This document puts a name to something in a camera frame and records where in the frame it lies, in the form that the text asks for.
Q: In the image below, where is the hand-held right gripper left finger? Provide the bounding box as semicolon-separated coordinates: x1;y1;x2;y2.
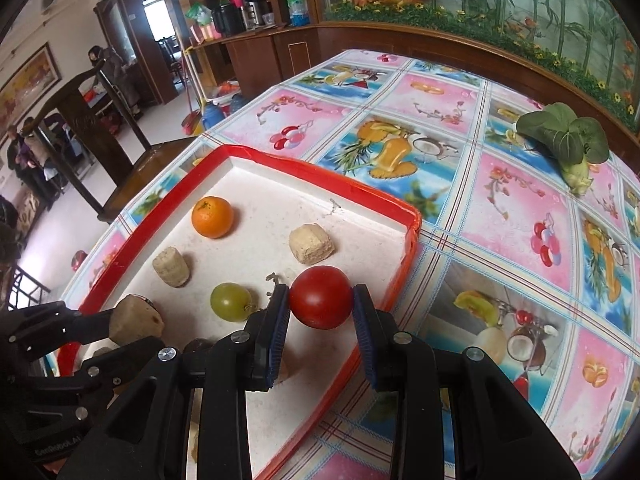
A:
57;282;292;480

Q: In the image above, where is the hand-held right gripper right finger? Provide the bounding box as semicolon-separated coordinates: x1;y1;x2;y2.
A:
351;284;583;480

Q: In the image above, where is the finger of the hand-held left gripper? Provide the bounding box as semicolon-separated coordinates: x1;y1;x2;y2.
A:
7;300;116;361
30;337;166;396

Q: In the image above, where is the red tomato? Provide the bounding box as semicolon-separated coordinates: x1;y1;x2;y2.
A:
289;266;355;331

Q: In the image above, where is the green grape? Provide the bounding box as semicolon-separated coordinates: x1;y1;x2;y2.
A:
210;282;253;322

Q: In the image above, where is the red and white tray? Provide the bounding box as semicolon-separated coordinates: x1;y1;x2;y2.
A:
55;144;423;480

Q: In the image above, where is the orange tangerine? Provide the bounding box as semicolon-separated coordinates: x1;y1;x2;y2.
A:
191;196;235;239

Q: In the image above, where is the printed plastic tablecloth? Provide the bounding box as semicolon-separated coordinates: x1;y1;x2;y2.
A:
60;49;640;480

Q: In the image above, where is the dark wooden chair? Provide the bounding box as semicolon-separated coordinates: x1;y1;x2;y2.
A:
30;66;201;226

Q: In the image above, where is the blue plastic container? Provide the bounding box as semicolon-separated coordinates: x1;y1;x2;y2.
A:
200;102;226;133

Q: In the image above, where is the broom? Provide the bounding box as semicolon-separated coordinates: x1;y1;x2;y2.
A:
181;47;206;136

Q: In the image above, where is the green bok choy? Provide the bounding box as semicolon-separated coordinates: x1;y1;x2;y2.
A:
515;102;611;197

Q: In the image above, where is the green and pink packet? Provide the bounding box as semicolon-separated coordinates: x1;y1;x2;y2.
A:
186;2;222;43

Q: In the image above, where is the black thermos jug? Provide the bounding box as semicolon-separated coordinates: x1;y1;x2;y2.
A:
239;0;266;31

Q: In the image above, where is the green plastic bottle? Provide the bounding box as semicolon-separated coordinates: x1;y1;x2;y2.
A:
285;0;311;28

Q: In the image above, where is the glass partition with flowers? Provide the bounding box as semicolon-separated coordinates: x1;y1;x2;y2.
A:
300;0;640;131

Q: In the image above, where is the framed wall painting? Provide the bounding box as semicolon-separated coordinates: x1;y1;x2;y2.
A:
0;42;63;126

